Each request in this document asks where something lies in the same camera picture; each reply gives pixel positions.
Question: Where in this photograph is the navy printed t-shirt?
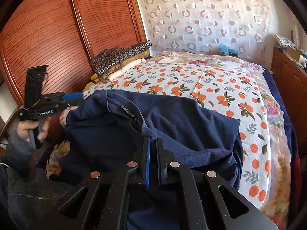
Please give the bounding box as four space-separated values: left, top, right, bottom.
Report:
58 89 244 230

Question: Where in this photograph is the person left hand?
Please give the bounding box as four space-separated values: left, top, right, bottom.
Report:
16 117 51 142

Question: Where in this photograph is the wooden louvered wardrobe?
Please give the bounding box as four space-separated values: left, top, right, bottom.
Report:
0 0 147 137

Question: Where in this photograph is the orange print white sheet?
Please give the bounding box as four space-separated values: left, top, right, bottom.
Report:
58 59 273 209

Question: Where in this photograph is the floral quilt blanket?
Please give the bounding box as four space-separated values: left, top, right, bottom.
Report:
45 50 292 229

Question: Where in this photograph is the blue box by headboard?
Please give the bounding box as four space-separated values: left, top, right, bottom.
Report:
219 44 239 58

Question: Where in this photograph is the navy blue bed blanket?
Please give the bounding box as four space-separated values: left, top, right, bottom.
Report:
262 68 300 173

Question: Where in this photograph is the circle pattern lace curtain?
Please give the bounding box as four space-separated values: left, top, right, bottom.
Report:
138 0 270 63

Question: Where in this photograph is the wooden side cabinet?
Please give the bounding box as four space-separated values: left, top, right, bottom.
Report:
271 47 306 156

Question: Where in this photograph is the cardboard box on cabinet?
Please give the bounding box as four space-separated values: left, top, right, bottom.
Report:
286 46 304 62

